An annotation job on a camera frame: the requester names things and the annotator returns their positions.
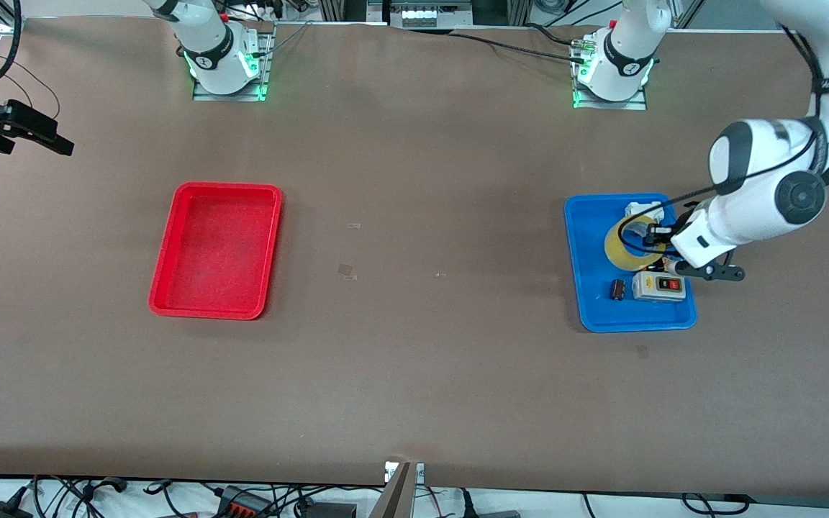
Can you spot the red plastic tray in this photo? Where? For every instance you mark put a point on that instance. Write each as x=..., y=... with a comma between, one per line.
x=216, y=252

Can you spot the grey on-off switch box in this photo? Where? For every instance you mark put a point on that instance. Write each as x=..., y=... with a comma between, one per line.
x=659, y=286

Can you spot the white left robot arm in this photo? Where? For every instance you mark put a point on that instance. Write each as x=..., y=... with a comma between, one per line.
x=753, y=208

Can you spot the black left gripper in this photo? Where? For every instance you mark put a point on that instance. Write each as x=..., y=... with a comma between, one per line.
x=662, y=232

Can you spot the black orange power strip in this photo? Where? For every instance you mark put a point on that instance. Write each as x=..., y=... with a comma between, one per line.
x=242, y=501

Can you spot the dark cylindrical capacitor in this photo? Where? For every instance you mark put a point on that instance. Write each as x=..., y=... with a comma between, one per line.
x=618, y=290

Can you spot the white plastic connector block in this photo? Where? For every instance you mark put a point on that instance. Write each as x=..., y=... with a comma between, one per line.
x=641, y=208

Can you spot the blue plastic tray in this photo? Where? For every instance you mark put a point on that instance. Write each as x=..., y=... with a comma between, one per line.
x=594, y=288

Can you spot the black power adapter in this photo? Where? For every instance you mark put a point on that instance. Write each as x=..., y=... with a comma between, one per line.
x=4, y=509

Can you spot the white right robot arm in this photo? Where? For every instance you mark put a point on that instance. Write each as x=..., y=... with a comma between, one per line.
x=209, y=36

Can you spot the yellow tape roll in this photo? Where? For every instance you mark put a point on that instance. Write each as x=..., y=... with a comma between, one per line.
x=614, y=252

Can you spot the grey device with sockets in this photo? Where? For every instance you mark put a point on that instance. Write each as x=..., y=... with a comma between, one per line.
x=432, y=13

